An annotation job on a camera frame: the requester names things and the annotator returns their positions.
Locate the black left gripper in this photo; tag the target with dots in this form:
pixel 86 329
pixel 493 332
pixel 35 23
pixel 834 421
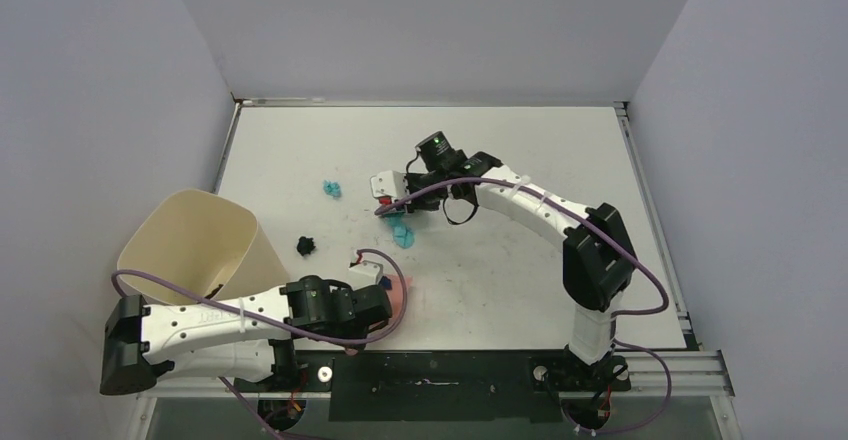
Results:
pixel 356 335

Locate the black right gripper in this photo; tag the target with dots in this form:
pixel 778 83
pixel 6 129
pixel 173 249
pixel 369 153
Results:
pixel 411 185

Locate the pink plastic dustpan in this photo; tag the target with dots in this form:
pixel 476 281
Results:
pixel 395 297

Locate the teal paper scrap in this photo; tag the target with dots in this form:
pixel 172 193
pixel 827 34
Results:
pixel 332 189
pixel 403 236

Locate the black paper scrap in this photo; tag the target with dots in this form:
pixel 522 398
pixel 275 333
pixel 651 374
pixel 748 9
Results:
pixel 305 246

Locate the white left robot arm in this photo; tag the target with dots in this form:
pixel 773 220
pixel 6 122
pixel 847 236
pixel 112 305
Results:
pixel 248 338

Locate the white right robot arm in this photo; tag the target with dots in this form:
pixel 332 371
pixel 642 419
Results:
pixel 596 250

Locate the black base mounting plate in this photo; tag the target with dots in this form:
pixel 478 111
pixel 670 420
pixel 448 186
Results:
pixel 448 385

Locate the beige waste bin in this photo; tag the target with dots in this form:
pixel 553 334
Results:
pixel 205 244

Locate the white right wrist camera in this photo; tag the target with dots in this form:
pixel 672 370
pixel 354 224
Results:
pixel 388 186

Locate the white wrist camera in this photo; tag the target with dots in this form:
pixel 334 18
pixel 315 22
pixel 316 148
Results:
pixel 388 186
pixel 362 273

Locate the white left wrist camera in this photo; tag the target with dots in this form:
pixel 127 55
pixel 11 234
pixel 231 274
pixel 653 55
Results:
pixel 362 273

